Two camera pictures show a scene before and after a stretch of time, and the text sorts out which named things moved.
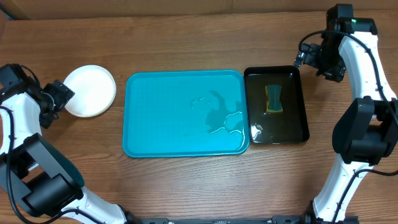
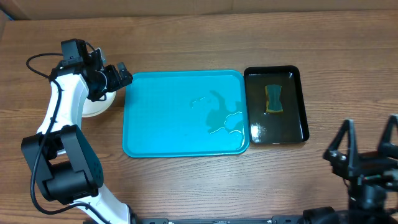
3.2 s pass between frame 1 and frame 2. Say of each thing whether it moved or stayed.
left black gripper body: moved
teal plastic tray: stayed
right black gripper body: moved
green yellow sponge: stayed
